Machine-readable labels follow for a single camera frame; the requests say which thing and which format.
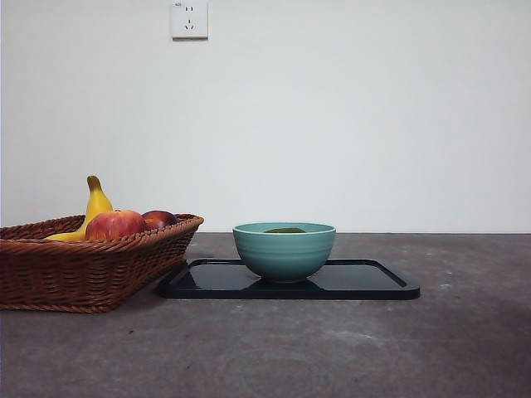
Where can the green avocado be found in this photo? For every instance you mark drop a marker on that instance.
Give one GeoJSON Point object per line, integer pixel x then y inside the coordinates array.
{"type": "Point", "coordinates": [284, 230]}

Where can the teal ceramic bowl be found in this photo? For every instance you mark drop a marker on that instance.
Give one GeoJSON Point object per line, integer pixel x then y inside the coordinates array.
{"type": "Point", "coordinates": [284, 257]}

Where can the dark red round fruit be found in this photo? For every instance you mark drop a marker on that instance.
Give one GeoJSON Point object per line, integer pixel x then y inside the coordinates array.
{"type": "Point", "coordinates": [159, 217]}

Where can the black rectangular tray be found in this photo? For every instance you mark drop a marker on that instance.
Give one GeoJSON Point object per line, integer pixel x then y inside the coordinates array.
{"type": "Point", "coordinates": [357, 286]}

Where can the red yellow apple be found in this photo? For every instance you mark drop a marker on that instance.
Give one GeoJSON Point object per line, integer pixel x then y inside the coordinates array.
{"type": "Point", "coordinates": [114, 226]}

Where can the yellow banana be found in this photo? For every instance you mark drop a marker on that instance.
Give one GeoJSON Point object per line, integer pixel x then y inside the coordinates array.
{"type": "Point", "coordinates": [98, 203]}

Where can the brown wicker basket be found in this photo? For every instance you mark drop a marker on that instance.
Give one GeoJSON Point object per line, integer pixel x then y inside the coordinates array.
{"type": "Point", "coordinates": [83, 273]}

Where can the white wall power socket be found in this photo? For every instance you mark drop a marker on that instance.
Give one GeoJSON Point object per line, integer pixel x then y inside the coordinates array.
{"type": "Point", "coordinates": [190, 25]}

